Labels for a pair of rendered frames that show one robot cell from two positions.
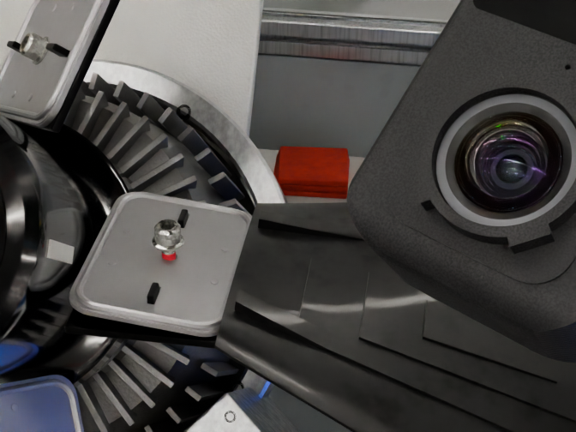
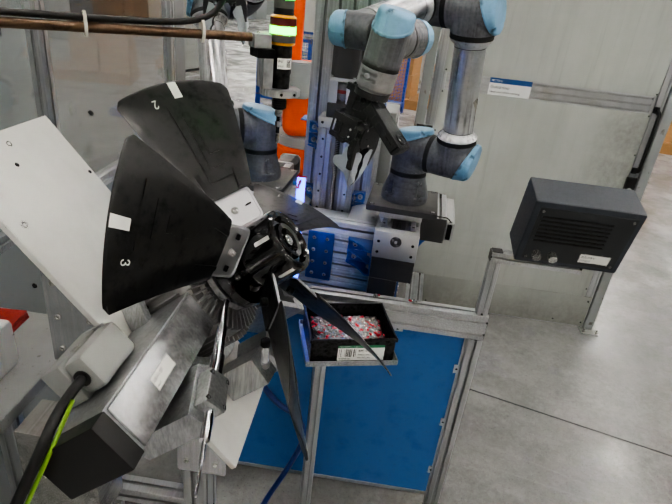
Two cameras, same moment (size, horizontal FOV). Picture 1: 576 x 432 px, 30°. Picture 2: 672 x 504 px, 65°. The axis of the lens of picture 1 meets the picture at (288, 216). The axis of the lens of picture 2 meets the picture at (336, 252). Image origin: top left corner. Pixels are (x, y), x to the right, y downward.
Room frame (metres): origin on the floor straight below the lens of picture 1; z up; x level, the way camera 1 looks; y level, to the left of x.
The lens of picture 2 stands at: (0.31, 1.00, 1.63)
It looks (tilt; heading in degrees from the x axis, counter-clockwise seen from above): 26 degrees down; 266
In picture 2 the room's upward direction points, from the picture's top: 6 degrees clockwise
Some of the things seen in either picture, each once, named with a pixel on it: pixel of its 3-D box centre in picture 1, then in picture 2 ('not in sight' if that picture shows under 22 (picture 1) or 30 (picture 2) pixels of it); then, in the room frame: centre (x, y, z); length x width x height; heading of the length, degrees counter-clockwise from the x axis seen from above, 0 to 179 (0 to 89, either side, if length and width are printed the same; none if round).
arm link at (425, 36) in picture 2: not in sight; (402, 37); (0.15, -0.17, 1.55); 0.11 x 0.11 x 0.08; 58
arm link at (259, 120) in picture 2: not in sight; (258, 125); (0.49, -0.72, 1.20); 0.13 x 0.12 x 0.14; 17
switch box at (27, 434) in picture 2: not in sight; (72, 461); (0.74, 0.23, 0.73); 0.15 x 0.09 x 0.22; 173
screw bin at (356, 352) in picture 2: not in sight; (347, 331); (0.18, -0.12, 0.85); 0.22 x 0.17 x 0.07; 8
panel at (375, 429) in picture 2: not in sight; (316, 401); (0.23, -0.29, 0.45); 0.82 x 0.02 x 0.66; 173
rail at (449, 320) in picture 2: not in sight; (327, 302); (0.23, -0.29, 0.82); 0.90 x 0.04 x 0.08; 173
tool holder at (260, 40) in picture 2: not in sight; (275, 65); (0.38, 0.06, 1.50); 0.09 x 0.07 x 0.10; 28
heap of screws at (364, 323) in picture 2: not in sight; (348, 334); (0.18, -0.12, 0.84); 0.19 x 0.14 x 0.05; 8
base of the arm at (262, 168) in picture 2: not in sight; (258, 160); (0.49, -0.72, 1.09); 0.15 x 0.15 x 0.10
